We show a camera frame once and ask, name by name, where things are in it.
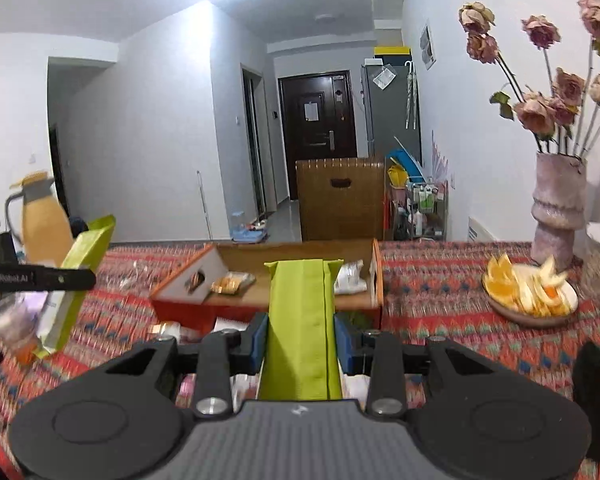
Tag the purple plastic bag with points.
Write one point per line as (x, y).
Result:
(36, 304)

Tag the metal storage cart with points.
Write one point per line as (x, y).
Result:
(422, 210)

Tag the wrapped bread packet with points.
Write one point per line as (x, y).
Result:
(232, 282)

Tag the patterned red tablecloth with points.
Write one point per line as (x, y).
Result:
(455, 285)

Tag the black paper bag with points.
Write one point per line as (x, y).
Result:
(5, 247)

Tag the yellow thermos jug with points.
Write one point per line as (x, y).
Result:
(42, 225)

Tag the green snack packet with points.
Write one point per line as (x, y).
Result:
(300, 320)
(87, 245)

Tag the yellow box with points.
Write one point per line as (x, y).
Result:
(392, 52)

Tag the plate of orange peels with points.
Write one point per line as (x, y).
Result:
(525, 290)

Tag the wall poster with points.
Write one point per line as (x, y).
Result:
(428, 45)

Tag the round ceiling fixture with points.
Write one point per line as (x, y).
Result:
(324, 17)

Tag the white snack packet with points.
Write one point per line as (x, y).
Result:
(350, 277)

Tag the clear plastic cup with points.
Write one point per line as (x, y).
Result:
(15, 330)

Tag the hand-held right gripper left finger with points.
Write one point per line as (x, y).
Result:
(259, 347)

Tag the white mop stick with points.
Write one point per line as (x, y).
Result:
(205, 210)

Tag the white umbrella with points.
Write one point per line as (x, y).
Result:
(410, 95)

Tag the pink ceramic vase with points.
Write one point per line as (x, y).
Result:
(559, 205)

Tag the white door notice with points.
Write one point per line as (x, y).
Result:
(310, 111)

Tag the red cardboard box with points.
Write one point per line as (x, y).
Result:
(250, 260)

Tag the brown cardboard box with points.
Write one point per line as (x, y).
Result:
(330, 210)

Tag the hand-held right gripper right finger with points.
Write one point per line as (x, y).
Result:
(344, 347)

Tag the grey refrigerator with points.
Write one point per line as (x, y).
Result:
(385, 115)

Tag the dried pink roses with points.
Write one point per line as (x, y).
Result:
(535, 110)

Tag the blue board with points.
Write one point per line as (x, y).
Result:
(405, 162)

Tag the small blue plastic bin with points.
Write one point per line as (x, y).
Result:
(247, 232)

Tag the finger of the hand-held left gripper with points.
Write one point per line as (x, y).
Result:
(40, 280)

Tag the dark entrance door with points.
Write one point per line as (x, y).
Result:
(320, 150)

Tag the white paper sheet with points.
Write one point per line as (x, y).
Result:
(384, 77)

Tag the yellow bag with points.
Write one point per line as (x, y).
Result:
(396, 176)

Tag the white wall heater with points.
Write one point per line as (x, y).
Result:
(495, 232)

